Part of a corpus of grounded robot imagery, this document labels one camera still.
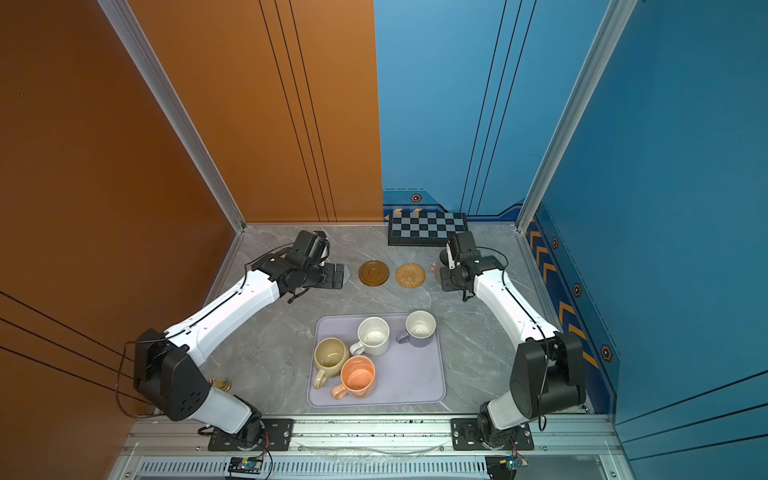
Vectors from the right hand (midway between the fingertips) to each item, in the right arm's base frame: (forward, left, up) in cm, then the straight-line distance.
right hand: (450, 277), depth 88 cm
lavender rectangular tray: (-23, +14, -16) cm, 31 cm away
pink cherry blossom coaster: (+15, +2, -15) cm, 21 cm away
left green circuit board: (-44, +53, -16) cm, 71 cm away
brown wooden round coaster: (+11, +25, -13) cm, 30 cm away
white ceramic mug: (-13, +23, -12) cm, 30 cm away
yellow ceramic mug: (-19, +35, -12) cm, 42 cm away
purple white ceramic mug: (-10, +9, -12) cm, 18 cm away
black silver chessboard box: (+31, +5, -10) cm, 33 cm away
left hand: (-1, +35, +5) cm, 35 cm away
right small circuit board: (-44, -9, -16) cm, 48 cm away
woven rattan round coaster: (+10, +11, -13) cm, 20 cm away
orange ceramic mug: (-24, +27, -12) cm, 38 cm away
